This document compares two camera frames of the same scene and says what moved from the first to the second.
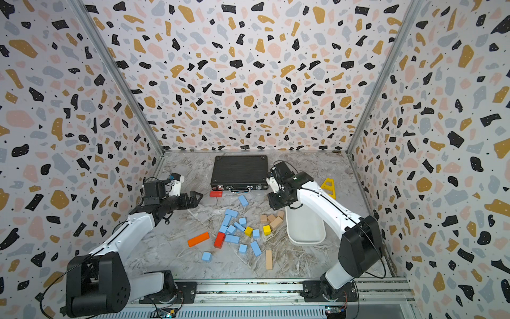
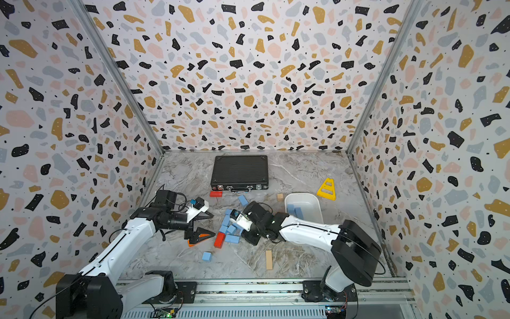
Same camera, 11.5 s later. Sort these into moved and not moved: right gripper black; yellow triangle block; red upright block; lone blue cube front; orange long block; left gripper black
Moved: right gripper black; left gripper black
Not moved: red upright block; orange long block; yellow triangle block; lone blue cube front
